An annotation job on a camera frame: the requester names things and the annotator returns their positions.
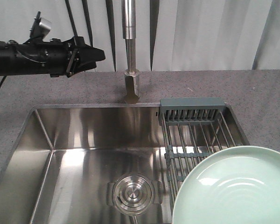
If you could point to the white pleated curtain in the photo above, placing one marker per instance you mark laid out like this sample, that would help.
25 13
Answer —
171 35

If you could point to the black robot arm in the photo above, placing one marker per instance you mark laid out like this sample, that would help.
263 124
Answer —
6 55

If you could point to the stainless steel sink basin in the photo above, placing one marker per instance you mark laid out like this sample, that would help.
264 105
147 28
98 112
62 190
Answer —
64 158

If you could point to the grey sink drying rack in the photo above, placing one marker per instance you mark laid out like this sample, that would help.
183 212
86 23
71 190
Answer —
190 128

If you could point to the round steel sink drain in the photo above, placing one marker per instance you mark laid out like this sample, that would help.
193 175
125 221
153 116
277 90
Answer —
134 194

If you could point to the steel kitchen faucet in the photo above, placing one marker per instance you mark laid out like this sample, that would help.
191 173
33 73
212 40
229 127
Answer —
132 78

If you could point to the mint green plate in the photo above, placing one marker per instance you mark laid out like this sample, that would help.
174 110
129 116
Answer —
238 185

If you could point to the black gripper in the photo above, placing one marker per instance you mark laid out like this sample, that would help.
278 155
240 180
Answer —
55 58

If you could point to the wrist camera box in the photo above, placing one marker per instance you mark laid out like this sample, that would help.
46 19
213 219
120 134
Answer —
40 28

